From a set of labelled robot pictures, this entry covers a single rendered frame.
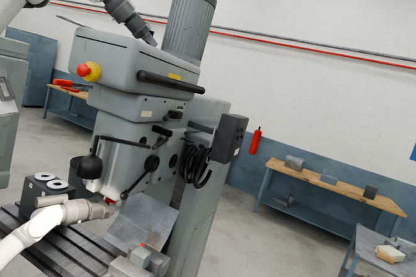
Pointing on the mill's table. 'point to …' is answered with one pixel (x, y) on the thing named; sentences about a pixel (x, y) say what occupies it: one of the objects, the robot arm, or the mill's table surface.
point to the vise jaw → (126, 269)
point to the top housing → (130, 63)
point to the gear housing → (133, 104)
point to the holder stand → (57, 185)
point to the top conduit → (168, 82)
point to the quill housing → (125, 153)
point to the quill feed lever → (151, 162)
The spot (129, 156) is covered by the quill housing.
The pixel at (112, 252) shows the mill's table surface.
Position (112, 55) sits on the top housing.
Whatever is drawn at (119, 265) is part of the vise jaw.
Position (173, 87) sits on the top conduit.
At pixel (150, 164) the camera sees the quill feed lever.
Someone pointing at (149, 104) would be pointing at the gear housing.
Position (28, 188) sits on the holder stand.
